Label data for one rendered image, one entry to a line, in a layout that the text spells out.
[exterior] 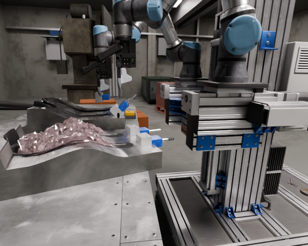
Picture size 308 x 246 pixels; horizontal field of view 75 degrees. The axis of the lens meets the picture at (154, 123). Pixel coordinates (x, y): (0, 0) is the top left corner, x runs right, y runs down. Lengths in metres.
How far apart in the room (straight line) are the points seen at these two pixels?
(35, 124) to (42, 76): 8.10
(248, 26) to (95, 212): 0.69
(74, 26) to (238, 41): 3.83
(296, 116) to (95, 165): 0.76
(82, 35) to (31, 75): 5.11
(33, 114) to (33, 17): 8.34
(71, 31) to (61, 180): 3.96
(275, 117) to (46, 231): 0.80
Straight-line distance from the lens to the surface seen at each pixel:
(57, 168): 0.53
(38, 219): 0.48
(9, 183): 0.55
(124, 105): 0.87
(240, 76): 0.91
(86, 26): 4.31
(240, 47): 0.77
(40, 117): 0.90
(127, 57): 0.85
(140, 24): 1.13
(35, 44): 9.07
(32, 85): 9.15
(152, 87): 6.43
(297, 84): 1.30
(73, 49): 4.35
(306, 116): 0.99
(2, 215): 0.53
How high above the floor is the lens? 1.08
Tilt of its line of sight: 15 degrees down
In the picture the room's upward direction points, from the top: 1 degrees clockwise
